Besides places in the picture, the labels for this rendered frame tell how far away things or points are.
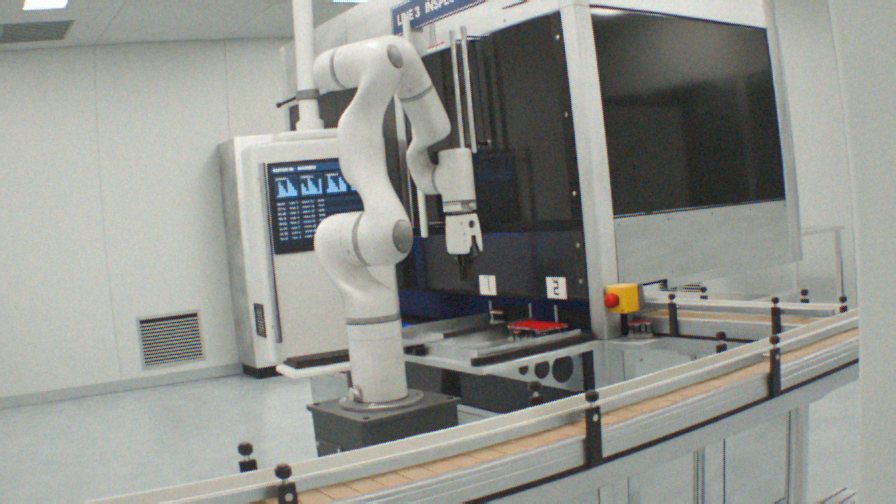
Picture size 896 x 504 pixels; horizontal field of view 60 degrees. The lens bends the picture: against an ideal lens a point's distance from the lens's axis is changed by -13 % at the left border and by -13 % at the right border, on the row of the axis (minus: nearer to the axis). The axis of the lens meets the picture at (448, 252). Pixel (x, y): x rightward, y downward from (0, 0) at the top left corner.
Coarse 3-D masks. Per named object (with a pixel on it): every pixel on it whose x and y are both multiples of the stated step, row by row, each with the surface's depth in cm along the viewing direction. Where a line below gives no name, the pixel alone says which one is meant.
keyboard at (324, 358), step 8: (328, 352) 296; (336, 352) 295; (344, 352) 293; (288, 360) 290; (296, 360) 284; (304, 360) 283; (312, 360) 284; (320, 360) 285; (328, 360) 286; (336, 360) 287; (344, 360) 288; (296, 368) 280
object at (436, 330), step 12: (420, 324) 283; (432, 324) 285; (444, 324) 288; (456, 324) 290; (468, 324) 293; (480, 324) 294; (492, 324) 267; (504, 324) 269; (408, 336) 274; (420, 336) 268; (432, 336) 262; (444, 336) 258
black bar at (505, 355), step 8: (576, 336) 238; (584, 336) 239; (592, 336) 240; (536, 344) 232; (544, 344) 231; (552, 344) 233; (560, 344) 234; (568, 344) 236; (504, 352) 225; (512, 352) 226; (520, 352) 227; (528, 352) 228; (536, 352) 230; (472, 360) 220; (480, 360) 220; (488, 360) 222; (496, 360) 223
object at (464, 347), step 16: (464, 336) 251; (480, 336) 254; (496, 336) 257; (544, 336) 234; (560, 336) 237; (432, 352) 242; (448, 352) 234; (464, 352) 228; (480, 352) 223; (496, 352) 226
